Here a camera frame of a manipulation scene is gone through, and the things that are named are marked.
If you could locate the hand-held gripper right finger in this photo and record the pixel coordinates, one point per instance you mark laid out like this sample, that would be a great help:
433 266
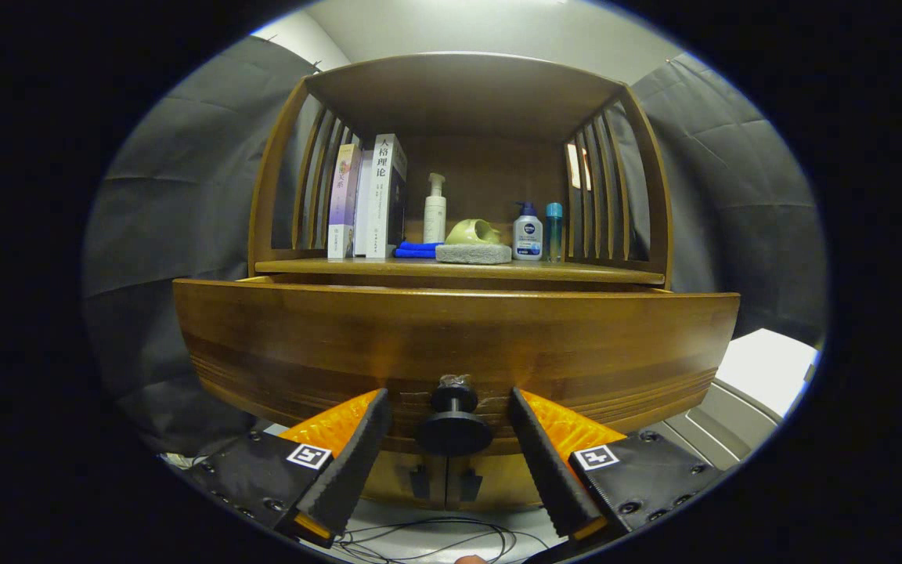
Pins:
545 466

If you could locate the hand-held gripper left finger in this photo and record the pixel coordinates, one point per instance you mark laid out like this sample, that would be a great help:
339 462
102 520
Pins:
357 462

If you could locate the black drawer knob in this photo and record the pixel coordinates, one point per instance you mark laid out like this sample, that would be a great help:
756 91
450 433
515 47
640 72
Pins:
453 431

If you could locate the wooden drawer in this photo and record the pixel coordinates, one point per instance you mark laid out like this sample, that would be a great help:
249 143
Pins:
459 337

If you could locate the wooden cabinet door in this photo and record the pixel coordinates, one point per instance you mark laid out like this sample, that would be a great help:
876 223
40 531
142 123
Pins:
396 482
498 486

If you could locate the wooden countertop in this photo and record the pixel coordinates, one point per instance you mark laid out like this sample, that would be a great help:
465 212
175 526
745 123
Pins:
576 270

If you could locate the wooden cabinet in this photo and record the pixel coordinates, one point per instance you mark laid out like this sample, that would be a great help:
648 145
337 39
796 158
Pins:
482 164

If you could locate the blue folded cloth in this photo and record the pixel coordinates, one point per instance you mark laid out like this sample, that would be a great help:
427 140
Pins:
416 251

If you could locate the white bottle with blue pump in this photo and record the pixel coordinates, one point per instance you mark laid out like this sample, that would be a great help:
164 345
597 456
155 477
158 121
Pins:
528 235

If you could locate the teal clear bottle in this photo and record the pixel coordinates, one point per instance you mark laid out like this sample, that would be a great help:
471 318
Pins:
553 231

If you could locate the thin white book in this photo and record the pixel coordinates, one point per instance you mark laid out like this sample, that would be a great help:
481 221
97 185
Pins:
363 204

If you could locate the purple book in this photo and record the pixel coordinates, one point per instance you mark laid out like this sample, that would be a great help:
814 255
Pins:
341 196

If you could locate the thick white book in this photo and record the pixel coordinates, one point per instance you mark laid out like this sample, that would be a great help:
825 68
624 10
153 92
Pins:
380 196

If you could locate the black backdrop cloth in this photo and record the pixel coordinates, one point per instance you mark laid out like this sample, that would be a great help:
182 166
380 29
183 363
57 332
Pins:
185 196

